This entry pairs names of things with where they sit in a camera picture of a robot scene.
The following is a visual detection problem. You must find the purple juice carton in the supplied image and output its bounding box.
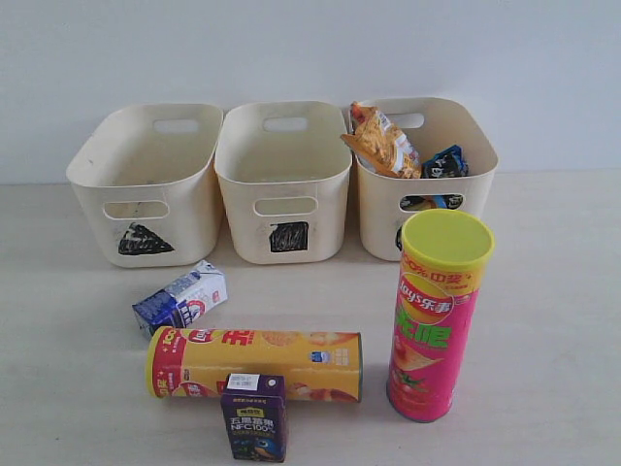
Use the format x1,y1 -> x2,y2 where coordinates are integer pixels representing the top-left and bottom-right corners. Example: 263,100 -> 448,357
220,373 -> 288,463

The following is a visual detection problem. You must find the yellow Lay's chip can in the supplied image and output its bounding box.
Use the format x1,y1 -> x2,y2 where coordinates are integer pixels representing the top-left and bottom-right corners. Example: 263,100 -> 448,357
145,326 -> 363,403

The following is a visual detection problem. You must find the middle cream bin, square mark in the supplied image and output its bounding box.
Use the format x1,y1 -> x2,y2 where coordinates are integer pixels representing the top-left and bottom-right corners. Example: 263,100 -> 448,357
214,101 -> 352,265

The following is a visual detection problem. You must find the blue snack bag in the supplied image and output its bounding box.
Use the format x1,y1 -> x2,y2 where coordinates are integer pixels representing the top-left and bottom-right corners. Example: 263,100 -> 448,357
422,145 -> 469,179

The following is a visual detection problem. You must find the left cream bin, triangle mark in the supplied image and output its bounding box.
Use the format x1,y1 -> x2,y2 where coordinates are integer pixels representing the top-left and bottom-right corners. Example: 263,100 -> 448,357
66,103 -> 224,268

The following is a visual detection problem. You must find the right cream bin, circle mark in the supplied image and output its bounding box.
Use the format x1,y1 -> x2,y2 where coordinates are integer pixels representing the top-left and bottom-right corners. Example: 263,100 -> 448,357
356,97 -> 499,261

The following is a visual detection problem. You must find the orange snack bag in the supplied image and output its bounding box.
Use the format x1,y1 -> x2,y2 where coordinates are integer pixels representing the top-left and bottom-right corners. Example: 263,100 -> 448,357
341,102 -> 422,179

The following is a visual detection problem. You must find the blue white milk carton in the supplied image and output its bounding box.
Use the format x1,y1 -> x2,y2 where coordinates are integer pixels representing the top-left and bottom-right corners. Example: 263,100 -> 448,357
132,260 -> 228,339

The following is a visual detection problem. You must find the pink Lay's chip can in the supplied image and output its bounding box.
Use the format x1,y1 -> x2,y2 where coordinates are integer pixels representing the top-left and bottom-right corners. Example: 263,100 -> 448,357
386,209 -> 495,422

